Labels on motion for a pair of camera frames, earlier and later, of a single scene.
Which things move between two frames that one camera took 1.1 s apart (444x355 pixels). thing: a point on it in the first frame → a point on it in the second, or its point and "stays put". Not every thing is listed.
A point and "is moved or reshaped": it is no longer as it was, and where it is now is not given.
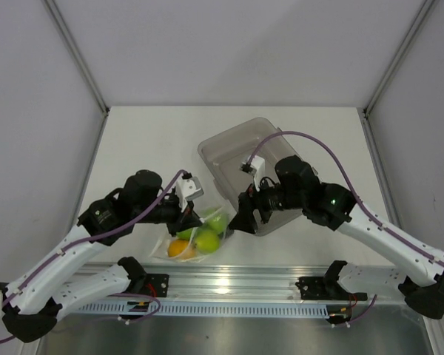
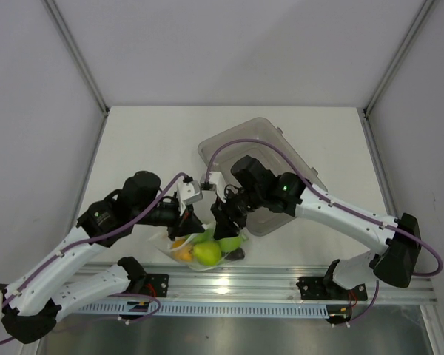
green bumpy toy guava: [219, 222] is moved or reshaped
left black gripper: [189, 218] stays put
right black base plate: [319, 288] stays put
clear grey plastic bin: [222, 156] stays put
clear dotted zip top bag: [196, 243] is moved or reshaped
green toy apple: [185, 234] is moved or reshaped
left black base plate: [157, 285] stays put
